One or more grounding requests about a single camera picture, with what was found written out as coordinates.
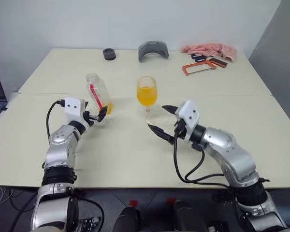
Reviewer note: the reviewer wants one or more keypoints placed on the grey curved plastic shell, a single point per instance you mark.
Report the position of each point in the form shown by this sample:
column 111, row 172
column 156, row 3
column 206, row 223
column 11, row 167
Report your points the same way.
column 153, row 47

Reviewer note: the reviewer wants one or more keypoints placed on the pink fluffy cloth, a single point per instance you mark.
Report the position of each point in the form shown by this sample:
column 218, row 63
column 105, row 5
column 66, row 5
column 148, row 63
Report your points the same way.
column 210, row 48

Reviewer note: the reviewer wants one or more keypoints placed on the dark rounded shape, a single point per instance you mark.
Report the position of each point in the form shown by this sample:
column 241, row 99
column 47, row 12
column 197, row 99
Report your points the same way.
column 187, row 217
column 128, row 218

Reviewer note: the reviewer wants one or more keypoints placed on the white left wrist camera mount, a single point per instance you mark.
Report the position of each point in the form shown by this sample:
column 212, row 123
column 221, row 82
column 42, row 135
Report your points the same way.
column 73, row 107

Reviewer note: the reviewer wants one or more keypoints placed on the black round holder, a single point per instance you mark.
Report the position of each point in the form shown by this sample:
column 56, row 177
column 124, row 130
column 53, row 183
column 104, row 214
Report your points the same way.
column 109, row 54

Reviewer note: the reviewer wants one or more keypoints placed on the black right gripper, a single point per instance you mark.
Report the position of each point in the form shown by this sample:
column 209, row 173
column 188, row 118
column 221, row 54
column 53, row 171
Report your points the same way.
column 180, row 130

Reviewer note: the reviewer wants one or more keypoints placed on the orange hacksaw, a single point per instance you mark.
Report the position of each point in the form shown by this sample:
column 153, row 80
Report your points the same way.
column 194, row 67

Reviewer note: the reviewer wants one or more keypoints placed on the clear wine glass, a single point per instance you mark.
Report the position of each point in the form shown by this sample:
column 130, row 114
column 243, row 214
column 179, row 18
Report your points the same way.
column 147, row 96

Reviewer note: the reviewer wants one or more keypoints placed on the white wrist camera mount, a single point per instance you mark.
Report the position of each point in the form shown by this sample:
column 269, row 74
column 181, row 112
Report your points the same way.
column 189, row 116
column 73, row 107

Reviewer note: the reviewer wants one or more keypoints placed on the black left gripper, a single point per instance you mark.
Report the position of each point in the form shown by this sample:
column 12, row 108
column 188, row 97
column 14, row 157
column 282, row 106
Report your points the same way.
column 87, row 118

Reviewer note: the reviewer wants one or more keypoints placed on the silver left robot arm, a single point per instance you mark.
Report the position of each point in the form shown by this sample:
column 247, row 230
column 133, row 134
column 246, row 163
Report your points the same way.
column 60, row 147

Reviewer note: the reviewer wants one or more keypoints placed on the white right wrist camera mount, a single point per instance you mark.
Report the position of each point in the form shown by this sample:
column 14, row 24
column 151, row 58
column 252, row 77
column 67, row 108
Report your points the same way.
column 189, row 116

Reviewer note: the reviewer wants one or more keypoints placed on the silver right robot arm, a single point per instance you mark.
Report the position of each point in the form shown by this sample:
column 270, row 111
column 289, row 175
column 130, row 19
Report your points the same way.
column 236, row 157

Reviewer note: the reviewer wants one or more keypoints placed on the clear bottle with orange drink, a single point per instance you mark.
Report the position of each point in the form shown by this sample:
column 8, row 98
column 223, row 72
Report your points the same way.
column 100, row 87

